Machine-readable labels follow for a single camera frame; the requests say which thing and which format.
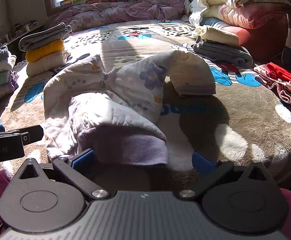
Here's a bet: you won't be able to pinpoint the red and pink clothes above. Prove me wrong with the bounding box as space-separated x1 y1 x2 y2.
254 62 291 105

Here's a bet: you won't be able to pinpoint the folded cream towel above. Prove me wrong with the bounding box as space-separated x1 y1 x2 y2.
192 25 239 46

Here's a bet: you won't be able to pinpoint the red pillow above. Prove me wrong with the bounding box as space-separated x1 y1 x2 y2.
223 16 289 62

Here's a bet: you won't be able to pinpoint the white floral purple-cuffed garment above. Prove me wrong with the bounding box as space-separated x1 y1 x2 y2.
43 50 216 166

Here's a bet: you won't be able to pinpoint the purple quilted comforter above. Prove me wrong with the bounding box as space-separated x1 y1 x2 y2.
50 0 185 32

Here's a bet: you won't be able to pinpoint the folded yellow garment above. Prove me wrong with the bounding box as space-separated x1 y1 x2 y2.
26 39 64 63

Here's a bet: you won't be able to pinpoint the pink white bedding pile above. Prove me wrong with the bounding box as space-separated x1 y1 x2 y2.
188 0 291 29

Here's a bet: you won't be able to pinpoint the folded dark grey garment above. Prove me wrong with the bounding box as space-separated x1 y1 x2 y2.
192 38 253 68

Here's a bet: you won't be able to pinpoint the folded grey garment on stack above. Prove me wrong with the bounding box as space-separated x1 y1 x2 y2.
18 22 72 52

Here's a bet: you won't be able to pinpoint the folded cream garment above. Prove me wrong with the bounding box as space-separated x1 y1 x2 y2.
26 49 71 77

